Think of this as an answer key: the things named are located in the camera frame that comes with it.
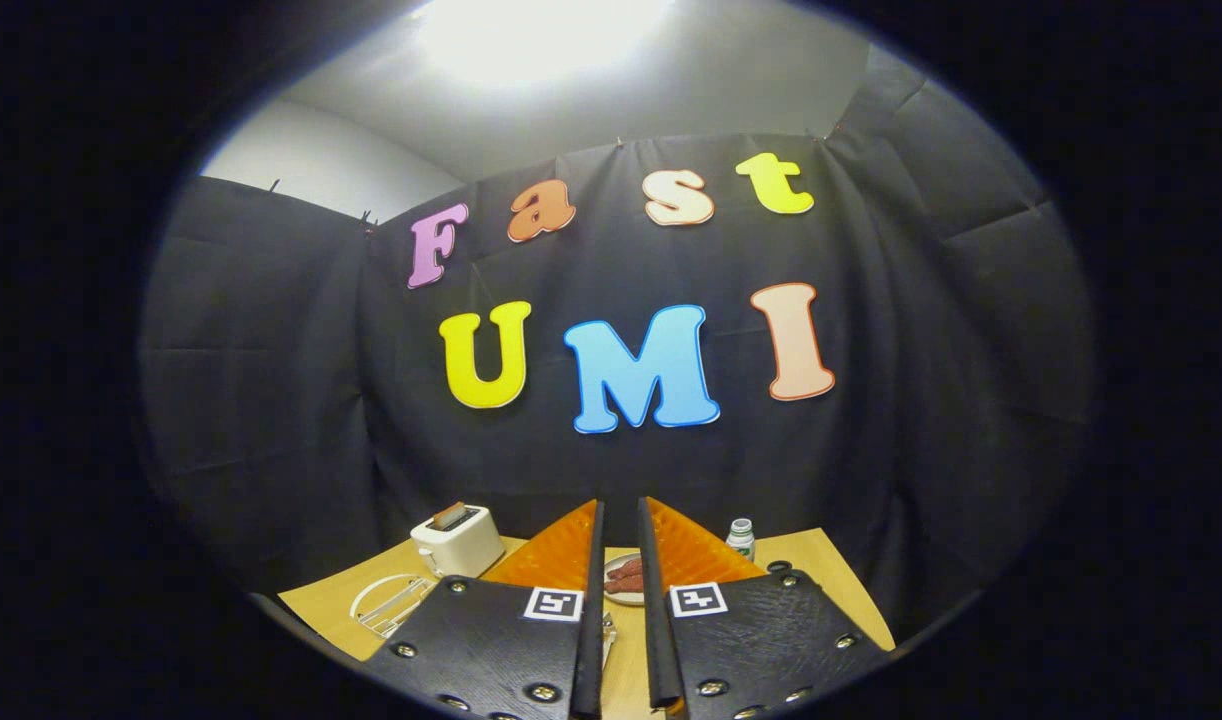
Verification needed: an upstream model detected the white wire dish rack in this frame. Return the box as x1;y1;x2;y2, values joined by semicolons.
348;572;441;640

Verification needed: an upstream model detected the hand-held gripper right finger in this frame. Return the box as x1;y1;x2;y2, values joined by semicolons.
637;496;888;714

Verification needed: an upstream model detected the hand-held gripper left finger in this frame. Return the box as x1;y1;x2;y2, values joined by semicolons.
355;499;606;720

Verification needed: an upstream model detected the beige plate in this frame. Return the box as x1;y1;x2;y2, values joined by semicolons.
602;552;648;608

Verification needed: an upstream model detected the white toaster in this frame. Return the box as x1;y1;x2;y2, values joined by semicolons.
410;503;506;580

